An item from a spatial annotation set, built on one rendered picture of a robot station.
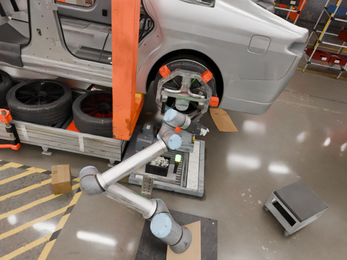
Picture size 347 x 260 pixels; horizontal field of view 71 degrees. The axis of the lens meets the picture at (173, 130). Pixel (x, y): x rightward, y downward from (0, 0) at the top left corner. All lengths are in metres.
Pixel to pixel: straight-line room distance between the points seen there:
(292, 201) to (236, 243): 0.65
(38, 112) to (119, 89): 1.12
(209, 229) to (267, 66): 1.54
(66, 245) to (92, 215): 0.32
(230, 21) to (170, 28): 0.52
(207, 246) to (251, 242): 0.63
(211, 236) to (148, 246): 0.51
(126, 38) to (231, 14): 0.93
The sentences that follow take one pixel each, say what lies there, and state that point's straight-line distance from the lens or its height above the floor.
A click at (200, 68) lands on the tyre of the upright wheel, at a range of 2.41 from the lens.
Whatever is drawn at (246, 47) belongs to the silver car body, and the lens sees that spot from 2.37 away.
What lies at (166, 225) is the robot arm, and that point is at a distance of 1.72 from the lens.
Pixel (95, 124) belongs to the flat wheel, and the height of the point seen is 0.48.
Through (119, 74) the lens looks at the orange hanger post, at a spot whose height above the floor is 1.20.
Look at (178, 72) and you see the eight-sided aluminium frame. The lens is 2.34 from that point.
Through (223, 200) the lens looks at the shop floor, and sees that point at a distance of 2.74.
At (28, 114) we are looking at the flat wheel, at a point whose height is 0.44.
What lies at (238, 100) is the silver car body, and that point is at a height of 0.88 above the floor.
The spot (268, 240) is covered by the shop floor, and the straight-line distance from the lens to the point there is 2.70.
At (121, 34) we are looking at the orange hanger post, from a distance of 1.85.
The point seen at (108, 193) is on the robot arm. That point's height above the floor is 0.76.
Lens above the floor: 2.13
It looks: 39 degrees down
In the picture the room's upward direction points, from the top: 11 degrees clockwise
